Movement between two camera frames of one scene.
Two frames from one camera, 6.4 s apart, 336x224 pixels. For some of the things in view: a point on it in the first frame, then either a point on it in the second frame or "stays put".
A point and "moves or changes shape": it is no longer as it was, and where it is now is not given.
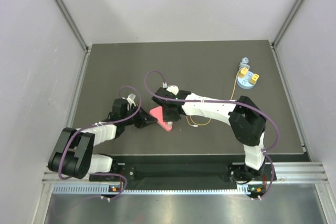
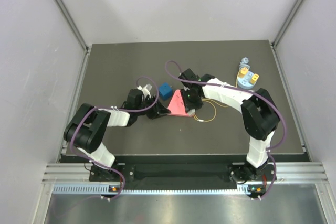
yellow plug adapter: x=254 y=78 stays put
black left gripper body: x=139 y=120 to x=151 y=113
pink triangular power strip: x=157 y=113 moves or changes shape
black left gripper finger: x=148 y=118 to x=161 y=110
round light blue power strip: x=245 y=83 stays put
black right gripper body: x=167 y=116 to x=191 y=101
